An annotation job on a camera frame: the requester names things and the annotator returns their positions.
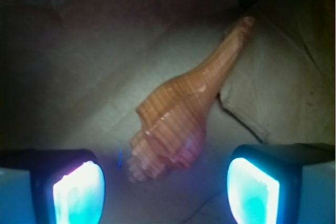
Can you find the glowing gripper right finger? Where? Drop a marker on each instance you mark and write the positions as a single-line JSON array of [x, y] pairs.
[[282, 183]]

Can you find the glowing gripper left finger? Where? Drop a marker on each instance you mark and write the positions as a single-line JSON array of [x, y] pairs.
[[51, 186]]

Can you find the orange spiral sea shell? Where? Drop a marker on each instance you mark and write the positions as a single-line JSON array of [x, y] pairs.
[[174, 116]]

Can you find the brown paper bag tray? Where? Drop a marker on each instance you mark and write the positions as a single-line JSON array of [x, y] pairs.
[[74, 71]]

